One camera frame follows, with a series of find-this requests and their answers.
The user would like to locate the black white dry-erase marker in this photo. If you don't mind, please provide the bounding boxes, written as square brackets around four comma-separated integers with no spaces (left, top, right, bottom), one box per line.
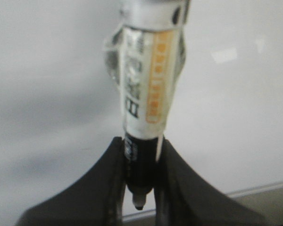
[104,0,190,210]

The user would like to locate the aluminium marker tray rail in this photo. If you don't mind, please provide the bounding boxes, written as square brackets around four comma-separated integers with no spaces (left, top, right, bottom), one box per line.
[123,181,283,226]

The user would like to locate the white whiteboard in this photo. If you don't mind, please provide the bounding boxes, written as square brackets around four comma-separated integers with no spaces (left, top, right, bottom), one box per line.
[0,0,283,226]

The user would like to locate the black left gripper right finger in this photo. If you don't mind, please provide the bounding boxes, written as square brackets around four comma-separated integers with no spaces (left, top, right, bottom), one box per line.
[154,139,267,226]

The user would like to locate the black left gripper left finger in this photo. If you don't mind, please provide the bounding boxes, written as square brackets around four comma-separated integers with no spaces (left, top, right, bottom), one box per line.
[16,137,125,226]

